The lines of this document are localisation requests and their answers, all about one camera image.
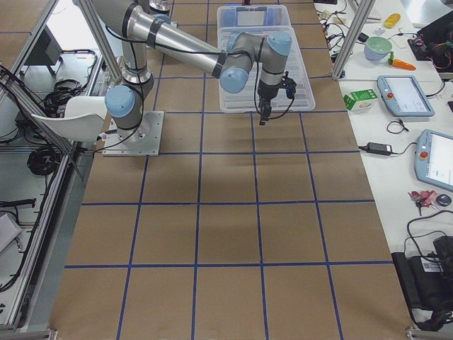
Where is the yellow toy corn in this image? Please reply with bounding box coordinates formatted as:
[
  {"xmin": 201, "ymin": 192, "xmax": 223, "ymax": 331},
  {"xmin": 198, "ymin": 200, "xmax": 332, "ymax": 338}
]
[{"xmin": 383, "ymin": 13, "xmax": 401, "ymax": 28}]

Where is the green bowl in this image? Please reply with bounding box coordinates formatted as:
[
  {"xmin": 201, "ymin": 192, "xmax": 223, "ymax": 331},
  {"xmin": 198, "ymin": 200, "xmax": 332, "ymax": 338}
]
[{"xmin": 364, "ymin": 36, "xmax": 392, "ymax": 61}]

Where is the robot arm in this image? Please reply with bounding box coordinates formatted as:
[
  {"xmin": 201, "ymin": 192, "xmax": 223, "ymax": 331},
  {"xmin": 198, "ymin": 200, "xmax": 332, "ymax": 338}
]
[
  {"xmin": 92, "ymin": 1, "xmax": 295, "ymax": 143},
  {"xmin": 136, "ymin": 0, "xmax": 171, "ymax": 15}
]

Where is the toy carrot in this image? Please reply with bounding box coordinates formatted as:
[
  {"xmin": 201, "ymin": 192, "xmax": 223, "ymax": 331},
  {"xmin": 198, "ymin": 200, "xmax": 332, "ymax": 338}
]
[{"xmin": 387, "ymin": 51, "xmax": 416, "ymax": 71}]

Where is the teach pendant tablet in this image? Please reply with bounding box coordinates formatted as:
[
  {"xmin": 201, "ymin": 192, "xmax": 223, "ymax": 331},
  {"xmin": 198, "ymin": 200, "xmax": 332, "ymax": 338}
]
[
  {"xmin": 377, "ymin": 75, "xmax": 435, "ymax": 118},
  {"xmin": 414, "ymin": 130, "xmax": 452, "ymax": 191}
]

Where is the aluminium frame post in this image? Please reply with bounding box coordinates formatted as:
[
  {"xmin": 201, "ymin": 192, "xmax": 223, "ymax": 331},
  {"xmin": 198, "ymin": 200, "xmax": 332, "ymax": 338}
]
[{"xmin": 331, "ymin": 0, "xmax": 375, "ymax": 80}]

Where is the clear plastic storage box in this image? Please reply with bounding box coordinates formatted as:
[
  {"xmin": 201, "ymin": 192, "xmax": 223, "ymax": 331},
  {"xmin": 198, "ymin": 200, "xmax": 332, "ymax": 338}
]
[{"xmin": 217, "ymin": 4, "xmax": 291, "ymax": 28}]

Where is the white chair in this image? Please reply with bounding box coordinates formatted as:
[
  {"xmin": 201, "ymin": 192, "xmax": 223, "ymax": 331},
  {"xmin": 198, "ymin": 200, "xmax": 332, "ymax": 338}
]
[{"xmin": 31, "ymin": 96, "xmax": 107, "ymax": 142}]

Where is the green white carton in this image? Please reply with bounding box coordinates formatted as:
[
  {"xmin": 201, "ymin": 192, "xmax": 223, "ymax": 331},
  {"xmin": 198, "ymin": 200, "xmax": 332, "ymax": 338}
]
[{"xmin": 343, "ymin": 89, "xmax": 378, "ymax": 111}]

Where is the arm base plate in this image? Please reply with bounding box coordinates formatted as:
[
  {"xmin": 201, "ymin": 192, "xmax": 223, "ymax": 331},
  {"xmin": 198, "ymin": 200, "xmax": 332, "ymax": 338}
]
[{"xmin": 102, "ymin": 111, "xmax": 164, "ymax": 157}]

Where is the clear plastic box lid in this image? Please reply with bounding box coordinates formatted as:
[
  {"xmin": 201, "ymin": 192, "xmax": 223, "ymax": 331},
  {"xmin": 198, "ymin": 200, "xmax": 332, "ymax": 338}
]
[{"xmin": 217, "ymin": 26, "xmax": 316, "ymax": 114}]

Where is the black power adapter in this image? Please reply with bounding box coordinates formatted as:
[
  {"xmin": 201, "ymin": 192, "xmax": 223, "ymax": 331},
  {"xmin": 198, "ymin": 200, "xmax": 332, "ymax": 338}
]
[{"xmin": 367, "ymin": 142, "xmax": 393, "ymax": 156}]

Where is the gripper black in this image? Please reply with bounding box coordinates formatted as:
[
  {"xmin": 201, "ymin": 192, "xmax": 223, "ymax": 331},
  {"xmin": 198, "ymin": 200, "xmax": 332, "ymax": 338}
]
[{"xmin": 257, "ymin": 83, "xmax": 281, "ymax": 125}]

